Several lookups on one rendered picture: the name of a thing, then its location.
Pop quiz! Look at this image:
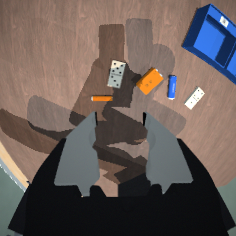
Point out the blue aa battery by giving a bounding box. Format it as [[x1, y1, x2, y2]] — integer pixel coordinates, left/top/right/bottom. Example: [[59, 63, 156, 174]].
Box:
[[168, 76, 177, 99]]

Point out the white domino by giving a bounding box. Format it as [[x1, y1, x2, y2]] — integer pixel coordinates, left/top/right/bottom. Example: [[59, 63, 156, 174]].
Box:
[[184, 87, 205, 109], [107, 60, 126, 88]]

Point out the blue rack of three bins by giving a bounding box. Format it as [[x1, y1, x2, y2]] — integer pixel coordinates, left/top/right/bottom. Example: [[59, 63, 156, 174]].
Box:
[[182, 3, 236, 85]]

